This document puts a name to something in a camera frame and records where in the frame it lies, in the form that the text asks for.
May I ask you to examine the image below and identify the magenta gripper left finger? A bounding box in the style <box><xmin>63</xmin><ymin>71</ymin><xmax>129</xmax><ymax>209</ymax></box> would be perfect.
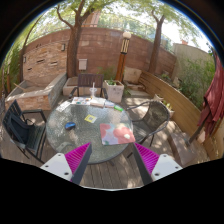
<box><xmin>41</xmin><ymin>143</ymin><xmax>92</xmax><ymax>185</ymax></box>

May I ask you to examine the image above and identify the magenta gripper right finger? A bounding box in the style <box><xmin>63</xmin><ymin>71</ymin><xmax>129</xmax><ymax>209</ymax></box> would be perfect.
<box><xmin>133</xmin><ymin>143</ymin><xmax>182</xmax><ymax>185</ymax></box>

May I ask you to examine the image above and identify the blue computer mouse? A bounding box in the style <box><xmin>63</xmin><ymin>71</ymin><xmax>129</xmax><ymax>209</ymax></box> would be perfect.
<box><xmin>65</xmin><ymin>122</ymin><xmax>76</xmax><ymax>130</ymax></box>

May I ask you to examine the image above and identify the white small object on pad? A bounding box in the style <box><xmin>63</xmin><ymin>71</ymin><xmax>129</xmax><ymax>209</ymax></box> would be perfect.
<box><xmin>124</xmin><ymin>134</ymin><xmax>130</xmax><ymax>139</ymax></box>

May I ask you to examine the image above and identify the round glass patio table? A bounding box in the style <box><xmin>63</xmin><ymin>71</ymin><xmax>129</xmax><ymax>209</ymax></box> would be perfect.
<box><xmin>46</xmin><ymin>101</ymin><xmax>133</xmax><ymax>164</ymax></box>

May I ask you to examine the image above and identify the yellow sticky note card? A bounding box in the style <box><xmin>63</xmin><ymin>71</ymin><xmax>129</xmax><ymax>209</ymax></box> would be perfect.
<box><xmin>84</xmin><ymin>114</ymin><xmax>97</xmax><ymax>123</ymax></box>

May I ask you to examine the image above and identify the mesh metal chair right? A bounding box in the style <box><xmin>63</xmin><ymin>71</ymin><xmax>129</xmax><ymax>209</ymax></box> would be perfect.
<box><xmin>127</xmin><ymin>100</ymin><xmax>170</xmax><ymax>144</ymax></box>

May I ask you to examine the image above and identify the black metal chair left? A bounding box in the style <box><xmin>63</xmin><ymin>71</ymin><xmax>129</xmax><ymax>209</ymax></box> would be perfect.
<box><xmin>3</xmin><ymin>100</ymin><xmax>47</xmax><ymax>163</ymax></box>

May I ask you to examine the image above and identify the curved wooden bench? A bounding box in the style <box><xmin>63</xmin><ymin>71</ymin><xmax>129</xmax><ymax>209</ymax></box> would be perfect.
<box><xmin>139</xmin><ymin>71</ymin><xmax>216</xmax><ymax>160</ymax></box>

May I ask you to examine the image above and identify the green marker pen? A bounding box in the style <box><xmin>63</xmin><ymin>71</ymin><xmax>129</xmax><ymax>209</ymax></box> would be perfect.
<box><xmin>114</xmin><ymin>106</ymin><xmax>123</xmax><ymax>112</ymax></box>

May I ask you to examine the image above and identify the stack of papers books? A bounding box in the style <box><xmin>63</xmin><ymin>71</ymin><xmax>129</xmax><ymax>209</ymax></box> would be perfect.
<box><xmin>72</xmin><ymin>97</ymin><xmax>114</xmax><ymax>107</ymax></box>

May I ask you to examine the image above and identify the stone raised planter bed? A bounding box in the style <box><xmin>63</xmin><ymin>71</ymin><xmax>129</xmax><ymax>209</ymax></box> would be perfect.
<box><xmin>5</xmin><ymin>74</ymin><xmax>67</xmax><ymax>110</ymax></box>

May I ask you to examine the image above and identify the clear plastic cup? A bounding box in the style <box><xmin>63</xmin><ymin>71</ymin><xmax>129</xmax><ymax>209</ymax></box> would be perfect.
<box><xmin>89</xmin><ymin>88</ymin><xmax>97</xmax><ymax>99</ymax></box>

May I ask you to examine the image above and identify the red folded patio umbrella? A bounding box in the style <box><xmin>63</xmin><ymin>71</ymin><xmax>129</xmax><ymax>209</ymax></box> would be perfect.
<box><xmin>198</xmin><ymin>56</ymin><xmax>224</xmax><ymax>136</ymax></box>

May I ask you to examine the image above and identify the white square planter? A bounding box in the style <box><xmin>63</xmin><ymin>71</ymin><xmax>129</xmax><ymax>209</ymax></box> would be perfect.
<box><xmin>103</xmin><ymin>80</ymin><xmax>124</xmax><ymax>103</ymax></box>

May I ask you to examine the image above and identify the dark wooden chair back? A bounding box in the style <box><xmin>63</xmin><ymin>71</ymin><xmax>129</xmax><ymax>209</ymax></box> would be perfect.
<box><xmin>69</xmin><ymin>73</ymin><xmax>108</xmax><ymax>99</ymax></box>

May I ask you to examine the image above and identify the right tree trunk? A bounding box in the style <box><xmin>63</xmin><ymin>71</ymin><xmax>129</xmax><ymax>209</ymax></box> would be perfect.
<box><xmin>148</xmin><ymin>9</ymin><xmax>165</xmax><ymax>74</ymax></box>

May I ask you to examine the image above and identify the tree trunk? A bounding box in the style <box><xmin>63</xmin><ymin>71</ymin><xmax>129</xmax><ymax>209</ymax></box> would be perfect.
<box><xmin>148</xmin><ymin>9</ymin><xmax>165</xmax><ymax>74</ymax></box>
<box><xmin>56</xmin><ymin>0</ymin><xmax>85</xmax><ymax>78</ymax></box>

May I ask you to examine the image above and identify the left tree trunk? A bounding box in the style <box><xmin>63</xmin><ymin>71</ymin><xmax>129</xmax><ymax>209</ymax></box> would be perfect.
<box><xmin>56</xmin><ymin>0</ymin><xmax>85</xmax><ymax>78</ymax></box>

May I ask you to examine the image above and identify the wooden garden lamp post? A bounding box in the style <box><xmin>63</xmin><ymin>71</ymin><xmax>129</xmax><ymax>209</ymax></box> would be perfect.
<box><xmin>115</xmin><ymin>32</ymin><xmax>131</xmax><ymax>82</ymax></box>

